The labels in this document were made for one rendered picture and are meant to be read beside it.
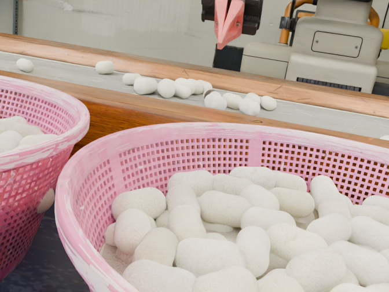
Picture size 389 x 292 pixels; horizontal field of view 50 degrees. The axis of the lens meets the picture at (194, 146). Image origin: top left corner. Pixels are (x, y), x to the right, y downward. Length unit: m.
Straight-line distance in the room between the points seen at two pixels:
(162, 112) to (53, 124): 0.09
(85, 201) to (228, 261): 0.07
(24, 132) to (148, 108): 0.10
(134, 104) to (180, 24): 2.33
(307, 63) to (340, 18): 0.15
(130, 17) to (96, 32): 0.26
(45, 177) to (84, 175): 0.04
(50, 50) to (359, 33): 0.76
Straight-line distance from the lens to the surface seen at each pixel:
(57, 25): 3.01
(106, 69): 0.69
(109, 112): 0.37
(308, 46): 1.18
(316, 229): 0.24
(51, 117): 0.36
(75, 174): 0.19
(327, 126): 0.55
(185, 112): 0.36
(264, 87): 0.71
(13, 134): 0.33
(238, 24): 0.73
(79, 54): 0.79
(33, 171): 0.23
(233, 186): 0.27
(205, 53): 2.64
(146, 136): 0.27
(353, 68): 1.15
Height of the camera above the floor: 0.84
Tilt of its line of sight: 16 degrees down
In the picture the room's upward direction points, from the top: 9 degrees clockwise
